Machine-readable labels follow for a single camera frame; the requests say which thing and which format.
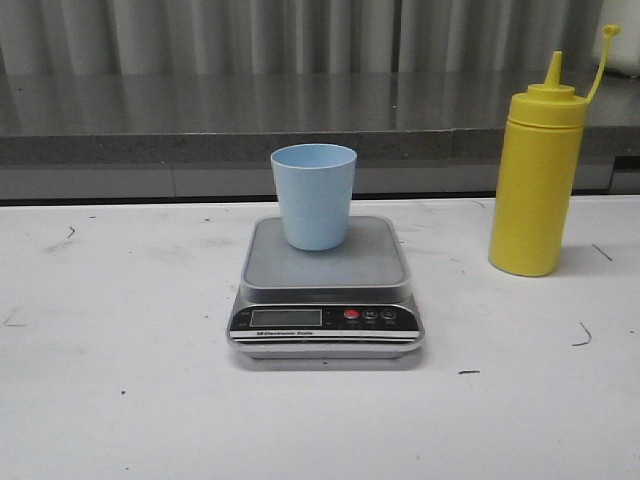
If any light blue plastic cup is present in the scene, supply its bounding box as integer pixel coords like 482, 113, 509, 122
271, 143, 357, 251

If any yellow squeeze bottle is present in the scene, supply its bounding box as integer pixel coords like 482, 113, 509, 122
488, 24, 621, 277

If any silver digital kitchen scale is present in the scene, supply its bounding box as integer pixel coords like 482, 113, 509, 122
227, 215, 425, 360

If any stainless steel back counter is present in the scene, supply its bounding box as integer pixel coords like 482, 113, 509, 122
0, 69, 640, 200

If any white container in background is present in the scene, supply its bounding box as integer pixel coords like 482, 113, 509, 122
591, 0, 640, 78

